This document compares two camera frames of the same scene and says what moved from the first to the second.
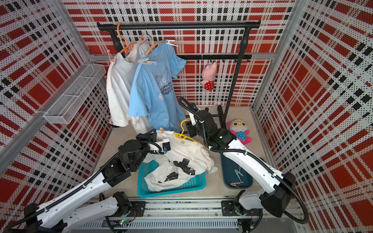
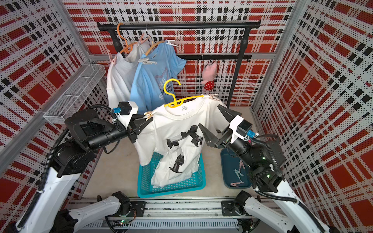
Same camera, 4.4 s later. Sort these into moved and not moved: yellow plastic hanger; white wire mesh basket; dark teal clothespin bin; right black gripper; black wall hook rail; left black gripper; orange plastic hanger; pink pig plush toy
Moved: right black gripper; yellow plastic hanger; left black gripper
Not moved: black wall hook rail; orange plastic hanger; white wire mesh basket; pink pig plush toy; dark teal clothespin bin
